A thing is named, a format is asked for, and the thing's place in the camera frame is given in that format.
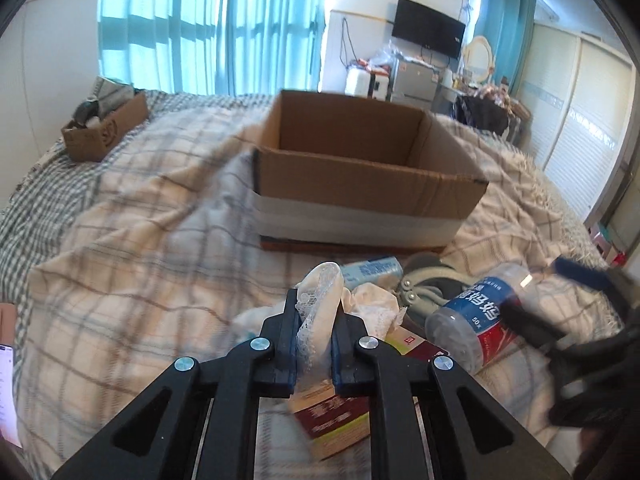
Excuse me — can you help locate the white louvred wardrobe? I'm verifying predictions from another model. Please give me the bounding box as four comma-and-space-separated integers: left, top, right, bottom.
518, 24, 637, 221

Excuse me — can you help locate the smartphone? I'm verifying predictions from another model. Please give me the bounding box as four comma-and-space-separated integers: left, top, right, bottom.
0, 344, 22, 448

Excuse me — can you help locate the white lace cloth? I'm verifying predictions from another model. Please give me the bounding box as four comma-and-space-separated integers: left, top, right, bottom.
295, 262, 406, 392

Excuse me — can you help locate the white suitcase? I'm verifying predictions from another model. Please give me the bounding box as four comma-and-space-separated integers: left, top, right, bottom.
344, 66, 390, 101

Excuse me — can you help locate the large open cardboard box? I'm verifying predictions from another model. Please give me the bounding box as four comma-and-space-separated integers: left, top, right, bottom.
252, 90, 488, 254

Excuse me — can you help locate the blue tissue pack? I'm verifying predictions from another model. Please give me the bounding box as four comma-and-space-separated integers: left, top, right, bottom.
341, 257, 404, 290

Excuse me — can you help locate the teal window curtain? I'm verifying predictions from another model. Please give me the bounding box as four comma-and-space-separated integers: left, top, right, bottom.
98, 0, 326, 96

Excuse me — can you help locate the red white medicine box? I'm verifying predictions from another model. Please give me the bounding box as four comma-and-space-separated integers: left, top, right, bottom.
288, 327, 449, 460

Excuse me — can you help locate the green checked bed sheet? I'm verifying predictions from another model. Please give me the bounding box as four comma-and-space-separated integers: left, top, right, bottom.
0, 89, 281, 281

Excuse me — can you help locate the small cardboard box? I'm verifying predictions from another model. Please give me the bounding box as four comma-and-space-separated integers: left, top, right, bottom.
61, 76, 149, 162

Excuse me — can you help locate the clear plastic water bottle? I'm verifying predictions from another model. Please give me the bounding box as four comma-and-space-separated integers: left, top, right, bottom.
425, 262, 537, 375

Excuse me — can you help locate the beige plaid blanket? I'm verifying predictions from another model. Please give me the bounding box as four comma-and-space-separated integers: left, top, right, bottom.
16, 106, 622, 479

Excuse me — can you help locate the black wall television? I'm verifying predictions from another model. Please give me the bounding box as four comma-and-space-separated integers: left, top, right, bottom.
390, 0, 465, 58

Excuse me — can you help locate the green folding hanger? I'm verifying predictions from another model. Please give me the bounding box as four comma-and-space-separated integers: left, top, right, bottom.
396, 252, 471, 320

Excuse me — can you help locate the chair with black jacket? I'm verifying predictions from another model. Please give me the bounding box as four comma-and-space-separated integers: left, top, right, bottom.
451, 93, 532, 138

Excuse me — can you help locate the teal side curtain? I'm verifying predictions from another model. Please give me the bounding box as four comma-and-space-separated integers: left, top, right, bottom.
475, 0, 537, 92

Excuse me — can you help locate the white oval mirror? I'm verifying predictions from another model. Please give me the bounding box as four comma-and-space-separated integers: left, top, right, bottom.
462, 36, 495, 84

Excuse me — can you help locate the silver mini fridge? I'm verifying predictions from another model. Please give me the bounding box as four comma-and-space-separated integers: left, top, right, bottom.
388, 58, 439, 110

